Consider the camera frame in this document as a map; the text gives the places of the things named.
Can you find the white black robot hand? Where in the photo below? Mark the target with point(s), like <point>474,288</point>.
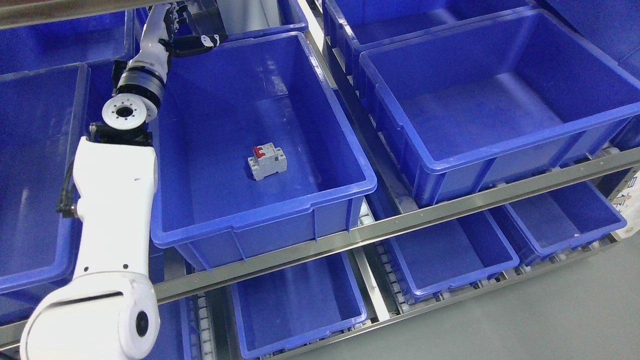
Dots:
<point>160,44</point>

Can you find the grey circuit breaker red switches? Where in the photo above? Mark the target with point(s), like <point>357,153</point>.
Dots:
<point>266,160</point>

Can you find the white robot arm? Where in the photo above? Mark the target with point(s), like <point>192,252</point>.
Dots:
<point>106,309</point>

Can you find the steel shelf rack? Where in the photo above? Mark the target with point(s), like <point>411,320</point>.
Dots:
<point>357,240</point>

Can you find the large blue bin centre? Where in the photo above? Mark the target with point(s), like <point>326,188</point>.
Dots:
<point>217,107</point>

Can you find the large blue bin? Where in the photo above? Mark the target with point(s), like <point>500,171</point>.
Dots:
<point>474,106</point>
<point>217,107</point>
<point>42,114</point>

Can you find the large blue bin left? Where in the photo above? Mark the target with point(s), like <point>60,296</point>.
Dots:
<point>42,114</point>

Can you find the blue bin rear centre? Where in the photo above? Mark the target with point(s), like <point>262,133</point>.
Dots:
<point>204,23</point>

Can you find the blue bin rear right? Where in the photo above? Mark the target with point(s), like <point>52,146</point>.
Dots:
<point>355,26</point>

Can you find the lower blue bin centre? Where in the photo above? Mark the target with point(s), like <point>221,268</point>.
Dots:
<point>295,306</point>

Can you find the large blue bin right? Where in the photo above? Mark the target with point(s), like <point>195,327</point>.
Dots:
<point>474,106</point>

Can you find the lower blue bin middle right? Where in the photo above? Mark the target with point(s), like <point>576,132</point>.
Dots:
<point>448,256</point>

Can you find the lower blue bin far right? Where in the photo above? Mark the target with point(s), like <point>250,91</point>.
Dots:
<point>543,225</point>

